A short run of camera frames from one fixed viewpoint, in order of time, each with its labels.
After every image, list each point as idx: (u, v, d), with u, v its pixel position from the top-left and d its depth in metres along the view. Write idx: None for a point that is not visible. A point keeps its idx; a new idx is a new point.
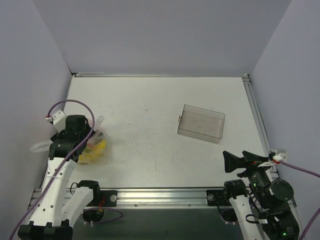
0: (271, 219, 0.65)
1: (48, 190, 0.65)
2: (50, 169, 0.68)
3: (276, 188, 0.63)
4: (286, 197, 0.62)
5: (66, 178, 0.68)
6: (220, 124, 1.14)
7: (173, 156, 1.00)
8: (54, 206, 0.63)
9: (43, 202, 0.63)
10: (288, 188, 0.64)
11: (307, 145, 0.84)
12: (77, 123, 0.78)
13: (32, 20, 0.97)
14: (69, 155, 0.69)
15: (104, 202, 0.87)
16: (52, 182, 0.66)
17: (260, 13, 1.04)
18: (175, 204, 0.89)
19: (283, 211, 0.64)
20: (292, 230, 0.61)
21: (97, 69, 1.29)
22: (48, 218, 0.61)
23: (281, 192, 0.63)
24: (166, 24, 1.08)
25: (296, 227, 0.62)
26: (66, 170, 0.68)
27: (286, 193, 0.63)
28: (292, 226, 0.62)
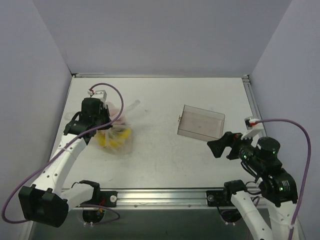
0: (266, 178, 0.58)
1: (56, 159, 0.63)
2: (62, 142, 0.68)
3: (263, 143, 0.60)
4: (274, 149, 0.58)
5: (74, 155, 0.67)
6: (220, 124, 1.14)
7: (173, 157, 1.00)
8: (58, 175, 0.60)
9: (49, 169, 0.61)
10: (276, 141, 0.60)
11: (306, 144, 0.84)
12: (93, 106, 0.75)
13: (33, 22, 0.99)
14: (83, 134, 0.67)
15: (104, 203, 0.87)
16: (61, 153, 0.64)
17: (258, 13, 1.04)
18: (175, 205, 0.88)
19: (277, 167, 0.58)
20: (288, 184, 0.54)
21: (97, 69, 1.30)
22: (50, 185, 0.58)
23: (268, 144, 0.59)
24: (164, 24, 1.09)
25: (293, 182, 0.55)
26: (76, 146, 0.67)
27: (273, 143, 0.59)
28: (287, 181, 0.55)
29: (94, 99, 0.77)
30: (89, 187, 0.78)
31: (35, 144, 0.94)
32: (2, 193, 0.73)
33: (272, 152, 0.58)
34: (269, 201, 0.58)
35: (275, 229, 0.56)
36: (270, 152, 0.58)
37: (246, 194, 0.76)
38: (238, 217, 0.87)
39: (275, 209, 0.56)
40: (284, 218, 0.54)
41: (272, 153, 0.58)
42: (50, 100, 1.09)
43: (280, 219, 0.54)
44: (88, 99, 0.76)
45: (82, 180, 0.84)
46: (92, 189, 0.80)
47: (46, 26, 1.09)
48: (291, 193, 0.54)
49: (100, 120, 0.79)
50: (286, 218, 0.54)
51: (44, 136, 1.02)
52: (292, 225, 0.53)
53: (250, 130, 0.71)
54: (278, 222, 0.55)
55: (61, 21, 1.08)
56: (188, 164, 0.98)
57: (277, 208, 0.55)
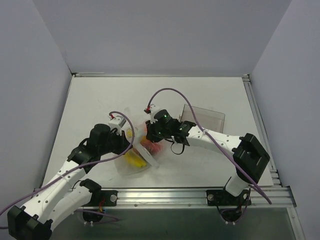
0: (174, 132, 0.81)
1: (51, 185, 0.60)
2: (62, 168, 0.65)
3: (157, 115, 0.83)
4: (165, 113, 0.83)
5: (71, 184, 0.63)
6: (221, 124, 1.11)
7: (173, 156, 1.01)
8: (49, 202, 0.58)
9: (42, 194, 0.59)
10: (162, 110, 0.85)
11: (306, 144, 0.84)
12: (102, 136, 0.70)
13: (33, 22, 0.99)
14: (85, 165, 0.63)
15: (104, 202, 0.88)
16: (57, 181, 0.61)
17: (258, 12, 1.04)
18: (176, 204, 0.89)
19: (175, 121, 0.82)
20: (185, 124, 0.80)
21: (97, 69, 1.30)
22: (38, 211, 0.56)
23: (160, 114, 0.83)
24: (164, 23, 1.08)
25: (188, 121, 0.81)
26: (75, 175, 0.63)
27: (161, 112, 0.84)
28: (185, 123, 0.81)
29: (103, 128, 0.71)
30: (87, 193, 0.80)
31: (35, 144, 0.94)
32: (3, 193, 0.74)
33: (164, 117, 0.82)
34: (189, 141, 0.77)
35: (207, 145, 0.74)
36: (163, 117, 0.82)
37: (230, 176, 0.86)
38: (237, 217, 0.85)
39: (191, 137, 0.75)
40: (199, 134, 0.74)
41: (165, 117, 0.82)
42: (51, 100, 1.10)
43: (198, 137, 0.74)
44: (97, 128, 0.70)
45: (84, 181, 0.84)
46: (91, 193, 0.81)
47: (46, 25, 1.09)
48: (190, 126, 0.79)
49: (105, 149, 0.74)
50: (200, 132, 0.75)
51: (44, 135, 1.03)
52: (202, 130, 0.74)
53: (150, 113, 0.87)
54: (200, 139, 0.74)
55: (61, 21, 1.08)
56: (188, 164, 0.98)
57: (191, 136, 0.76)
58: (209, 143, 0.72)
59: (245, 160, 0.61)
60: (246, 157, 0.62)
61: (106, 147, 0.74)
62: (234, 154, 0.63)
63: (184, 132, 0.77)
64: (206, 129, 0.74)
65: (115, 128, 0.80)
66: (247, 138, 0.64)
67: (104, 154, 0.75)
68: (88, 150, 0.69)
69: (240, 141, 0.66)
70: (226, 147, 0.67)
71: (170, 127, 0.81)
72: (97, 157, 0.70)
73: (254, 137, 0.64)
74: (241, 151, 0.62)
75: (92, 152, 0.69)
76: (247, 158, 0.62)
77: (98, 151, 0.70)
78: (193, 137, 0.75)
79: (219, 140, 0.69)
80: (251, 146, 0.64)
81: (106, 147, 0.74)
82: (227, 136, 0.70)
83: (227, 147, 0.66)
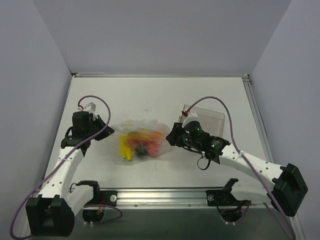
0: (205, 148, 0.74)
1: (58, 170, 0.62)
2: (60, 154, 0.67)
3: (188, 127, 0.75)
4: (197, 126, 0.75)
5: (75, 164, 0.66)
6: (220, 124, 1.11)
7: (173, 157, 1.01)
8: (63, 182, 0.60)
9: (53, 179, 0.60)
10: (194, 121, 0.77)
11: (306, 144, 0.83)
12: (84, 119, 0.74)
13: (33, 22, 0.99)
14: (82, 143, 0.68)
15: (104, 202, 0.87)
16: (61, 165, 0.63)
17: (258, 12, 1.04)
18: (175, 204, 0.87)
19: (207, 136, 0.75)
20: (217, 140, 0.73)
21: (97, 69, 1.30)
22: (56, 192, 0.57)
23: (192, 126, 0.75)
24: (164, 23, 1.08)
25: (221, 138, 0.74)
26: (76, 156, 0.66)
27: (193, 123, 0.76)
28: (217, 139, 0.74)
29: (82, 112, 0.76)
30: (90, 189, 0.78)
31: (35, 144, 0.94)
32: (3, 194, 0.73)
33: (197, 130, 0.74)
34: (220, 160, 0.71)
35: (241, 168, 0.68)
36: (195, 131, 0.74)
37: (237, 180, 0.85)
38: (237, 217, 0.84)
39: (225, 157, 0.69)
40: (234, 155, 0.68)
41: (198, 130, 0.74)
42: (51, 100, 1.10)
43: (233, 158, 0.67)
44: (77, 113, 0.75)
45: (80, 181, 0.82)
46: (92, 189, 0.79)
47: (46, 25, 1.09)
48: (223, 143, 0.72)
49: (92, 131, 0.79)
50: (235, 153, 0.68)
51: (45, 135, 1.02)
52: (239, 152, 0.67)
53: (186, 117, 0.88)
54: (235, 162, 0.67)
55: (61, 21, 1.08)
56: (188, 164, 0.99)
57: (224, 155, 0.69)
58: (245, 167, 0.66)
59: (286, 194, 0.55)
60: (287, 190, 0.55)
61: (91, 130, 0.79)
62: (275, 187, 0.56)
63: (218, 150, 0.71)
64: (243, 152, 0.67)
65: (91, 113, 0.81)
66: (289, 170, 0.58)
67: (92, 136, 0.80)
68: (76, 135, 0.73)
69: (282, 171, 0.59)
70: (265, 176, 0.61)
71: (201, 142, 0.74)
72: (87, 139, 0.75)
73: (296, 168, 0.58)
74: (282, 183, 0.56)
75: (82, 136, 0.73)
76: (288, 191, 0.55)
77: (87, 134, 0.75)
78: (227, 158, 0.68)
79: (257, 166, 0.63)
80: (293, 178, 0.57)
81: (92, 130, 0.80)
82: (266, 162, 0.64)
83: (266, 176, 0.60)
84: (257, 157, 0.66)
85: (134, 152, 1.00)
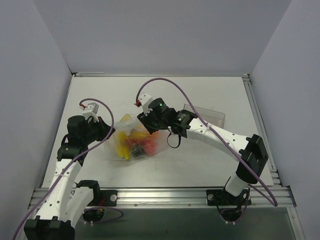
0: (172, 122, 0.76)
1: (54, 187, 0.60)
2: (57, 169, 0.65)
3: (151, 105, 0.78)
4: (160, 102, 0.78)
5: (73, 179, 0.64)
6: (221, 123, 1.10)
7: (172, 156, 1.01)
8: (61, 201, 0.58)
9: (50, 197, 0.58)
10: (156, 99, 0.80)
11: (307, 144, 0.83)
12: (80, 126, 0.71)
13: (34, 22, 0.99)
14: (79, 156, 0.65)
15: (104, 202, 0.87)
16: (58, 181, 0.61)
17: (258, 12, 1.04)
18: (175, 204, 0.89)
19: (171, 112, 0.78)
20: (182, 113, 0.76)
21: (97, 69, 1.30)
22: (54, 213, 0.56)
23: (155, 104, 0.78)
24: (164, 23, 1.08)
25: (185, 111, 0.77)
26: (73, 170, 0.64)
27: (155, 101, 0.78)
28: (182, 112, 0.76)
29: (78, 119, 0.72)
30: (89, 189, 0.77)
31: (34, 144, 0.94)
32: (3, 194, 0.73)
33: (159, 106, 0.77)
34: (188, 134, 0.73)
35: (209, 141, 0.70)
36: (158, 106, 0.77)
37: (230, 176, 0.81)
38: (237, 216, 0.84)
39: (193, 131, 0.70)
40: (202, 129, 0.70)
41: (160, 106, 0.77)
42: (51, 100, 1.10)
43: (200, 132, 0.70)
44: (72, 121, 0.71)
45: (80, 182, 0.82)
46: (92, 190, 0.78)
47: (46, 25, 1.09)
48: (190, 117, 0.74)
49: (89, 138, 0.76)
50: (203, 127, 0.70)
51: (45, 135, 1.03)
52: (206, 125, 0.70)
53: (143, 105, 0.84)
54: (203, 135, 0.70)
55: (60, 21, 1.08)
56: (188, 164, 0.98)
57: (192, 129, 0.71)
58: (214, 140, 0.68)
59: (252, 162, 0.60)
60: (253, 159, 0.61)
61: (88, 136, 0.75)
62: (242, 156, 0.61)
63: (184, 122, 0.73)
64: (210, 125, 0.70)
65: (92, 115, 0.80)
66: (254, 140, 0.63)
67: (89, 142, 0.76)
68: (73, 145, 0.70)
69: (248, 142, 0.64)
70: (233, 147, 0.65)
71: (166, 116, 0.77)
72: (84, 147, 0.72)
73: (261, 138, 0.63)
74: (249, 153, 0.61)
75: (79, 145, 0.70)
76: (253, 159, 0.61)
77: (83, 142, 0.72)
78: (195, 132, 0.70)
79: (226, 139, 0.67)
80: (257, 147, 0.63)
81: (89, 136, 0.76)
82: (232, 134, 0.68)
83: (235, 147, 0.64)
84: (224, 129, 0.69)
85: (131, 151, 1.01)
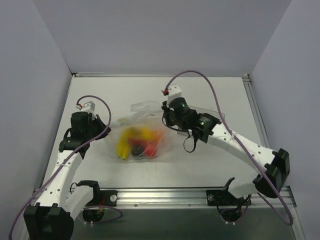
0: (194, 127, 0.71)
1: (56, 176, 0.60)
2: (59, 158, 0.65)
3: (173, 104, 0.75)
4: (182, 103, 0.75)
5: (74, 169, 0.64)
6: None
7: (172, 156, 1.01)
8: (61, 190, 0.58)
9: (51, 185, 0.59)
10: (178, 98, 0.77)
11: (307, 143, 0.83)
12: (83, 120, 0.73)
13: (33, 22, 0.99)
14: (80, 147, 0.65)
15: (104, 202, 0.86)
16: (59, 170, 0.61)
17: (258, 12, 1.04)
18: (175, 204, 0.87)
19: (192, 115, 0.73)
20: (204, 117, 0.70)
21: (97, 69, 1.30)
22: (54, 200, 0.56)
23: (177, 103, 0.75)
24: (164, 23, 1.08)
25: (208, 115, 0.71)
26: (74, 160, 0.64)
27: (177, 101, 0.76)
28: (204, 116, 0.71)
29: (81, 113, 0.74)
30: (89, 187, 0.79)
31: (34, 144, 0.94)
32: (3, 194, 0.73)
33: (182, 107, 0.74)
34: (209, 140, 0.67)
35: (231, 150, 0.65)
36: (181, 107, 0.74)
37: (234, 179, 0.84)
38: (237, 217, 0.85)
39: (216, 137, 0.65)
40: (226, 136, 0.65)
41: (183, 107, 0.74)
42: (51, 100, 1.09)
43: (224, 139, 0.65)
44: (75, 115, 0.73)
45: (80, 182, 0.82)
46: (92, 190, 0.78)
47: (46, 25, 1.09)
48: (214, 122, 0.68)
49: (91, 132, 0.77)
50: (227, 134, 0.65)
51: (44, 135, 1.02)
52: (231, 133, 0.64)
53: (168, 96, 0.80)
54: (226, 143, 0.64)
55: (61, 21, 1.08)
56: (188, 164, 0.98)
57: (215, 136, 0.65)
58: (237, 149, 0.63)
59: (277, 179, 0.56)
60: (278, 175, 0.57)
61: (90, 130, 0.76)
62: (268, 172, 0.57)
63: (206, 128, 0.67)
64: (236, 133, 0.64)
65: (90, 112, 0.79)
66: (280, 155, 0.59)
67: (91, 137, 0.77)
68: (75, 138, 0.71)
69: (273, 156, 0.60)
70: (258, 160, 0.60)
71: (187, 119, 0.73)
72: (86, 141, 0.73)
73: (287, 153, 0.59)
74: (275, 169, 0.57)
75: (81, 138, 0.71)
76: (279, 176, 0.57)
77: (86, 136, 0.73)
78: (218, 139, 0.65)
79: (250, 150, 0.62)
80: (282, 163, 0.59)
81: (91, 131, 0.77)
82: (257, 146, 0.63)
83: (259, 161, 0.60)
84: (248, 139, 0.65)
85: (131, 151, 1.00)
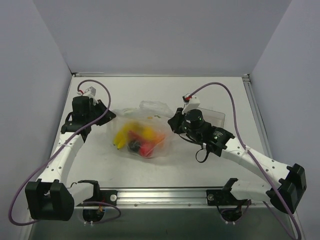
0: (207, 140, 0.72)
1: (57, 154, 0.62)
2: (60, 139, 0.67)
3: (191, 116, 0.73)
4: (199, 116, 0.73)
5: (75, 150, 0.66)
6: (221, 124, 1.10)
7: (172, 157, 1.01)
8: (63, 168, 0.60)
9: (52, 164, 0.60)
10: (197, 110, 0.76)
11: (306, 143, 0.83)
12: (84, 104, 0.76)
13: (33, 22, 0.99)
14: (81, 129, 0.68)
15: (104, 202, 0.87)
16: (61, 149, 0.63)
17: (258, 12, 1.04)
18: (175, 204, 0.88)
19: (208, 128, 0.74)
20: (219, 132, 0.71)
21: (97, 69, 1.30)
22: (56, 176, 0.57)
23: (193, 115, 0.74)
24: (164, 23, 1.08)
25: (223, 130, 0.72)
26: (76, 142, 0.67)
27: (195, 113, 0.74)
28: (220, 131, 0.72)
29: (83, 98, 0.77)
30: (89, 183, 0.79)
31: (34, 144, 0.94)
32: (3, 194, 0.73)
33: (199, 120, 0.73)
34: (222, 154, 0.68)
35: (245, 164, 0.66)
36: (198, 120, 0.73)
37: (237, 180, 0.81)
38: (237, 217, 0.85)
39: (229, 152, 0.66)
40: (239, 150, 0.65)
41: (200, 119, 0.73)
42: (50, 100, 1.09)
43: (237, 153, 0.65)
44: (77, 99, 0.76)
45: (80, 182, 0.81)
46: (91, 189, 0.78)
47: (46, 25, 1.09)
48: (227, 136, 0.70)
49: (92, 117, 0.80)
50: (240, 149, 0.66)
51: (44, 135, 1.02)
52: (245, 148, 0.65)
53: (187, 104, 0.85)
54: (240, 157, 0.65)
55: (61, 21, 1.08)
56: (188, 164, 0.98)
57: (229, 150, 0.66)
58: (251, 164, 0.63)
59: (293, 195, 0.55)
60: (293, 192, 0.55)
61: (91, 115, 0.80)
62: (282, 188, 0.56)
63: (220, 142, 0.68)
64: (249, 148, 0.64)
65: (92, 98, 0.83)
66: (295, 170, 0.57)
67: None
68: (76, 121, 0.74)
69: (288, 172, 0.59)
70: (271, 175, 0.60)
71: (202, 132, 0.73)
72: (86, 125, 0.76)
73: (302, 168, 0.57)
74: (289, 185, 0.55)
75: (81, 121, 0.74)
76: (294, 193, 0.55)
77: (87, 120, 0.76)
78: (232, 152, 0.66)
79: (264, 165, 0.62)
80: (298, 179, 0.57)
81: (92, 116, 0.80)
82: (271, 160, 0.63)
83: (273, 176, 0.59)
84: (262, 154, 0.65)
85: (127, 144, 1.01)
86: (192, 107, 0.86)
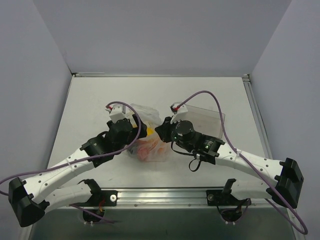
0: (199, 150, 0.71)
1: (56, 169, 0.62)
2: (73, 155, 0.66)
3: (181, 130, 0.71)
4: (191, 128, 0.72)
5: (76, 173, 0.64)
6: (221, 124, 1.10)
7: (173, 156, 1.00)
8: (48, 186, 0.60)
9: (45, 175, 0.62)
10: (185, 122, 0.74)
11: (306, 144, 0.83)
12: (120, 134, 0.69)
13: (33, 22, 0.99)
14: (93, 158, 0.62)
15: (104, 202, 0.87)
16: (63, 167, 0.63)
17: (258, 11, 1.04)
18: (175, 204, 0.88)
19: (199, 137, 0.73)
20: (210, 140, 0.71)
21: (97, 69, 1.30)
22: (35, 190, 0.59)
23: (184, 128, 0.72)
24: (164, 23, 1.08)
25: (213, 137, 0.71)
26: (81, 166, 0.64)
27: (185, 125, 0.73)
28: (210, 139, 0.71)
29: (125, 127, 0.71)
30: (89, 192, 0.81)
31: (34, 144, 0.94)
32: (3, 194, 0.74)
33: (191, 132, 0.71)
34: (217, 162, 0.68)
35: (239, 168, 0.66)
36: (189, 132, 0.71)
37: (236, 180, 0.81)
38: (237, 217, 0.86)
39: (222, 158, 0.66)
40: (232, 155, 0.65)
41: (191, 132, 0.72)
42: (50, 100, 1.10)
43: (231, 159, 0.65)
44: (118, 125, 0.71)
45: (88, 180, 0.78)
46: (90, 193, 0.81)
47: (46, 25, 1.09)
48: (217, 144, 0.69)
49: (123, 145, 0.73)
50: (232, 153, 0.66)
51: (44, 136, 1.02)
52: (236, 151, 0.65)
53: (176, 114, 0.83)
54: (233, 162, 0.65)
55: (61, 21, 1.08)
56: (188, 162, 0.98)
57: (222, 156, 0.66)
58: (246, 167, 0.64)
59: (290, 189, 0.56)
60: (291, 187, 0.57)
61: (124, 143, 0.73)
62: (279, 184, 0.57)
63: (212, 150, 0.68)
64: (240, 151, 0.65)
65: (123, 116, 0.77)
66: (289, 164, 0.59)
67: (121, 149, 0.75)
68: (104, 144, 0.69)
69: (282, 167, 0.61)
70: (266, 174, 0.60)
71: (195, 143, 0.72)
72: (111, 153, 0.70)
73: (295, 162, 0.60)
74: (286, 180, 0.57)
75: (108, 147, 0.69)
76: (291, 187, 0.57)
77: (114, 147, 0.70)
78: (225, 159, 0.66)
79: (258, 165, 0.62)
80: (293, 172, 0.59)
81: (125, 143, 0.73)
82: (264, 159, 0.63)
83: (268, 176, 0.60)
84: (253, 154, 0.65)
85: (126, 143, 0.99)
86: (182, 116, 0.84)
